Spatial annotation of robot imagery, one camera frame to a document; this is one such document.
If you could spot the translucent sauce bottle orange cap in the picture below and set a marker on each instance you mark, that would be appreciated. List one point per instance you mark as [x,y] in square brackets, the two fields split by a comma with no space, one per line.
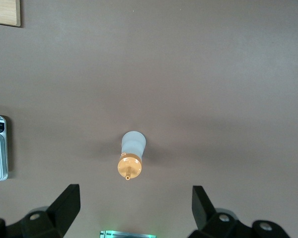
[132,146]

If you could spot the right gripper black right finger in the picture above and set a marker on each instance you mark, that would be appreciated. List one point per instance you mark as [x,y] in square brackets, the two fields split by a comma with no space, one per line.
[201,205]

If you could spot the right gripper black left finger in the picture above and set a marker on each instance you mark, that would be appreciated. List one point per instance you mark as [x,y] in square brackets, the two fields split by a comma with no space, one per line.
[64,205]

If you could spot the wooden cutting board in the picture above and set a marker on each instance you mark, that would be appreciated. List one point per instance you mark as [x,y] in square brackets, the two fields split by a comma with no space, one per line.
[2,10]

